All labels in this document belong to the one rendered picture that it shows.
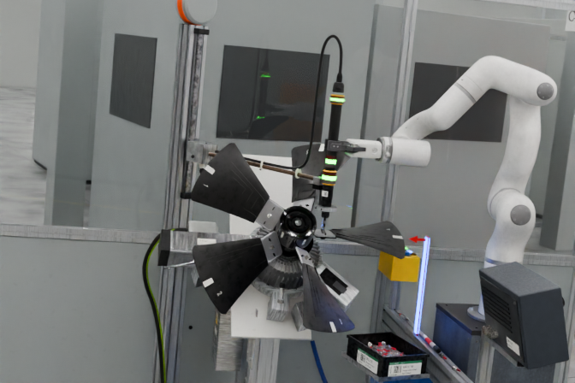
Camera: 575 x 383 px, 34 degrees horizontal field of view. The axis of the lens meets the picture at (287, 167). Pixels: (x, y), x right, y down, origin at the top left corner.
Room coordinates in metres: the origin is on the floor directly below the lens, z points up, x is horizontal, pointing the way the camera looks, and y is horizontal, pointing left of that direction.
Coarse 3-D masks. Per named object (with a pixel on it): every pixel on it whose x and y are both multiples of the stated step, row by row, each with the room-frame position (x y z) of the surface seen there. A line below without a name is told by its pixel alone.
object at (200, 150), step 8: (192, 144) 3.35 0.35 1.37; (200, 144) 3.32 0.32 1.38; (208, 144) 3.33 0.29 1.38; (216, 144) 3.36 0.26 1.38; (192, 152) 3.35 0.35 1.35; (200, 152) 3.32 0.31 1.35; (208, 152) 3.33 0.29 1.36; (192, 160) 3.35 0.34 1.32; (200, 160) 3.32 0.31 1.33; (208, 160) 3.33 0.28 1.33
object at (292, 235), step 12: (288, 216) 2.88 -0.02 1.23; (300, 216) 2.89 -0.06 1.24; (312, 216) 2.89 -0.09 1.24; (276, 228) 2.89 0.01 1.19; (288, 228) 2.86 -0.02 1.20; (300, 228) 2.87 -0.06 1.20; (312, 228) 2.86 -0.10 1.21; (288, 240) 2.85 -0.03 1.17; (300, 240) 2.84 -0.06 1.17; (312, 240) 2.96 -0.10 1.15; (288, 252) 2.91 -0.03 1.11
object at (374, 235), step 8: (376, 224) 3.05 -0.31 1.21; (384, 224) 3.05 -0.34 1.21; (392, 224) 3.05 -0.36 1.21; (336, 232) 2.94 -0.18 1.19; (344, 232) 2.95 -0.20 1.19; (352, 232) 2.95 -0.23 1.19; (360, 232) 2.97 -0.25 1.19; (368, 232) 2.98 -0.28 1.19; (376, 232) 2.98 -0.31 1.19; (384, 232) 2.99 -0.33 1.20; (392, 232) 3.00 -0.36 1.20; (352, 240) 2.89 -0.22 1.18; (360, 240) 2.90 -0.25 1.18; (368, 240) 2.91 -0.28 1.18; (376, 240) 2.92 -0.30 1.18; (384, 240) 2.93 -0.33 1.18; (392, 240) 2.94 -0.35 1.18; (400, 240) 2.95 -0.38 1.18; (376, 248) 2.88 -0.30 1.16; (384, 248) 2.89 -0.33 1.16; (392, 248) 2.90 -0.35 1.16; (400, 248) 2.91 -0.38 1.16; (400, 256) 2.87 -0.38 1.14
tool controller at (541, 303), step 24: (504, 264) 2.44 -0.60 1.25; (504, 288) 2.27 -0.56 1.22; (528, 288) 2.22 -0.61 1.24; (552, 288) 2.20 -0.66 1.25; (504, 312) 2.28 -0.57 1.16; (528, 312) 2.19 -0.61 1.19; (552, 312) 2.20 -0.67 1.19; (504, 336) 2.31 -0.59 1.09; (528, 336) 2.19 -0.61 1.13; (552, 336) 2.20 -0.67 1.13; (528, 360) 2.19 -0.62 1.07; (552, 360) 2.20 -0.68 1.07
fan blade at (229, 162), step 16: (224, 160) 2.99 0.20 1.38; (240, 160) 2.98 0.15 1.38; (208, 176) 2.98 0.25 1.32; (224, 176) 2.97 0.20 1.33; (240, 176) 2.96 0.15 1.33; (256, 176) 2.96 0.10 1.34; (192, 192) 2.98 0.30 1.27; (208, 192) 2.97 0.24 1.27; (224, 192) 2.97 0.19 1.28; (240, 192) 2.95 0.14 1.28; (256, 192) 2.94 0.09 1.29; (224, 208) 2.96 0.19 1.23; (240, 208) 2.95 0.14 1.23; (256, 208) 2.94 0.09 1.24
